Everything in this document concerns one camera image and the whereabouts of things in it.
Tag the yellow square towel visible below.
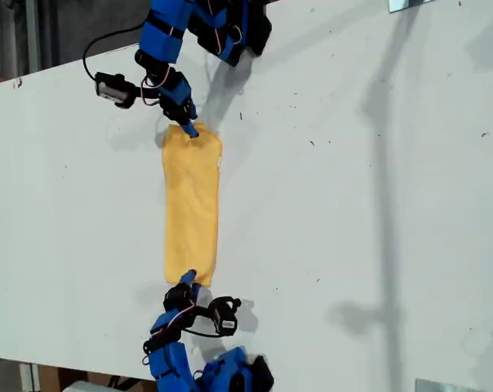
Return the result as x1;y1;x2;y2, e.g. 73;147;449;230
160;121;224;288

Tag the white table leg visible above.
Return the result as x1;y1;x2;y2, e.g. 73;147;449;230
19;361;42;392

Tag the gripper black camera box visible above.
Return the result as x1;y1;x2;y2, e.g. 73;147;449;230
94;71;139;111
208;296;243;337

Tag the camera black cable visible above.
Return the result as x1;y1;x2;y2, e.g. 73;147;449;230
180;314;224;340
82;21;146;82

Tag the grey metal post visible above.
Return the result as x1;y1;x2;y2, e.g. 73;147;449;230
24;0;42;77

